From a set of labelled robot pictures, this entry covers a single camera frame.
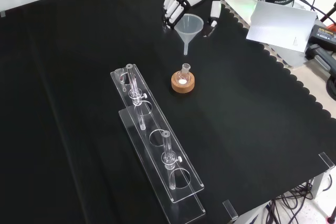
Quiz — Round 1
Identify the clear plastic funnel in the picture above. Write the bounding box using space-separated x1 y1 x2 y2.
174 13 204 57

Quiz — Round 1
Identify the clear acrylic funnel stand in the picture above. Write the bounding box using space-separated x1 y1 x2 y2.
110 63 206 221

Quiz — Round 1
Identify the round-bottom glass flask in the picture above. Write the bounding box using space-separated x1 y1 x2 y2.
176 63 192 87

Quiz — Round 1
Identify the white paper sheet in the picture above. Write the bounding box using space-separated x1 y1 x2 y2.
246 0 318 53

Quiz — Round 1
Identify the pale board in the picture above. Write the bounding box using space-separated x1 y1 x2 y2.
219 0 317 69

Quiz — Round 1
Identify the black tripod leg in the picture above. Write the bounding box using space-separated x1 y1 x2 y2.
319 1 336 23

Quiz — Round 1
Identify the black power adapter yellow label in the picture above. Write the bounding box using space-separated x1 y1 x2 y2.
306 24 336 51

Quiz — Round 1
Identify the black grey tool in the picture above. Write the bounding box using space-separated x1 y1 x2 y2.
305 43 336 73

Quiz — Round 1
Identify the black bench cloth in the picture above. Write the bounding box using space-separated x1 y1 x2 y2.
0 0 336 224

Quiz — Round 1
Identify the clear acrylic cloth clip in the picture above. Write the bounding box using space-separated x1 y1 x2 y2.
222 199 239 221
318 152 336 170

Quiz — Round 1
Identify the cork ring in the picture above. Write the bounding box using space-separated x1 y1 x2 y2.
171 70 196 94

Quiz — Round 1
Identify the black cable bundle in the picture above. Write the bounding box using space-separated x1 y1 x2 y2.
264 178 336 224

